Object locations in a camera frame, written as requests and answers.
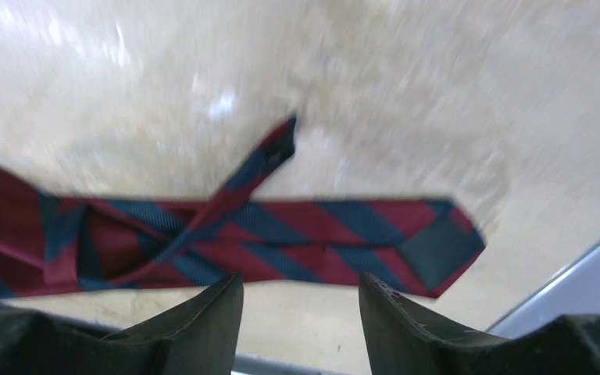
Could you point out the aluminium frame rail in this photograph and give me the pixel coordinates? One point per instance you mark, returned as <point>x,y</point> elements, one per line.
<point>293,328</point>

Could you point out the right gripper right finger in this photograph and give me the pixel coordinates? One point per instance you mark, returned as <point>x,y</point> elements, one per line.
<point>404,337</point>

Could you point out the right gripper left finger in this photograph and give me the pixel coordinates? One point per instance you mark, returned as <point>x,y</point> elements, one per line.
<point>198,336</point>

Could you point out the red navy striped tie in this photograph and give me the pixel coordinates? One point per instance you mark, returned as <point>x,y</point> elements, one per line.
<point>57,245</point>

